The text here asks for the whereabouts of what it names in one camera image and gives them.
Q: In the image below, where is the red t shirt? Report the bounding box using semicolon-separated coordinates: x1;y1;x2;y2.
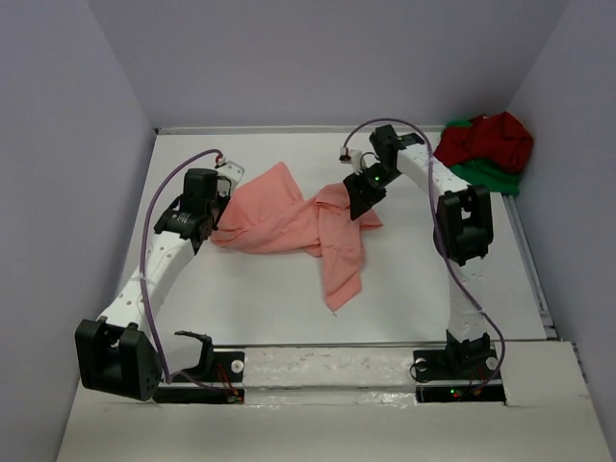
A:
434;112;534;174

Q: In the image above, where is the white foam strip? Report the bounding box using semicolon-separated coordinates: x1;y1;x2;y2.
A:
242;346;416;408

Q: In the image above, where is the pink t shirt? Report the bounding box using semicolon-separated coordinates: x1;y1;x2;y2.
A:
210;162;382;312

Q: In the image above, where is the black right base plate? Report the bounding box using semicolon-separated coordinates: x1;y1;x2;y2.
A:
409;348;506;404

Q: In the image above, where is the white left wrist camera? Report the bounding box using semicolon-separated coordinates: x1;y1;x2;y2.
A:
215;154;244;194

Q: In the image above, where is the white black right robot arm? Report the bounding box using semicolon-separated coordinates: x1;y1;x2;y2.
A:
339;118;504;388

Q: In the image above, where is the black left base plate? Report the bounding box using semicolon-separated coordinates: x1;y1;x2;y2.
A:
153;348;245;405

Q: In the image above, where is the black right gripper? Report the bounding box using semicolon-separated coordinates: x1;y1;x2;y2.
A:
345;162;404;219

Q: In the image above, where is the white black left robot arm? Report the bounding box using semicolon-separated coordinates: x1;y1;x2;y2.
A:
75;162;244;401

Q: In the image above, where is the green t shirt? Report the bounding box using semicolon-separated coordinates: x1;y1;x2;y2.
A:
443;115;523;196

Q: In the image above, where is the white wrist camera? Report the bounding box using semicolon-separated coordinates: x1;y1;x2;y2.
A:
339;146;367;174
215;154;244;194

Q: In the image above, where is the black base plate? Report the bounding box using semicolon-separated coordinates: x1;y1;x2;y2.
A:
409;348;506;404
153;348;245;405

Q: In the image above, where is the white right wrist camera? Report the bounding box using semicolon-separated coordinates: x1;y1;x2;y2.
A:
339;146;367;174

